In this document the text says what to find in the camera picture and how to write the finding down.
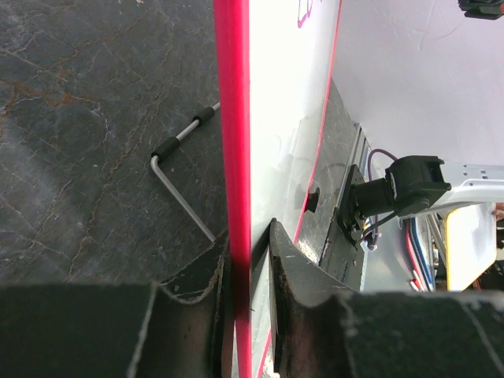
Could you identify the pink framed whiteboard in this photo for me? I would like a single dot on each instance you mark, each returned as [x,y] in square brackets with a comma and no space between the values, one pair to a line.
[275,63]

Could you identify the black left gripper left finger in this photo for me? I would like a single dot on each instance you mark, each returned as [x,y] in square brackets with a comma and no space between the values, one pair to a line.
[181,327]

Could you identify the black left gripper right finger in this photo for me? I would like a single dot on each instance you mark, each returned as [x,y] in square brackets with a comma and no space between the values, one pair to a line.
[321,328]

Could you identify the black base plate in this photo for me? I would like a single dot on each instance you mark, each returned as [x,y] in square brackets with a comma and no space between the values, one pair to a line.
[343,257]

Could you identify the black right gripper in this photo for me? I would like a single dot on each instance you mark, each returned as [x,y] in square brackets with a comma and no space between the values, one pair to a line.
[482,9]

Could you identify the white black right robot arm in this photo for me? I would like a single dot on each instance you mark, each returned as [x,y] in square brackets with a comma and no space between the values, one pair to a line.
[425,83]

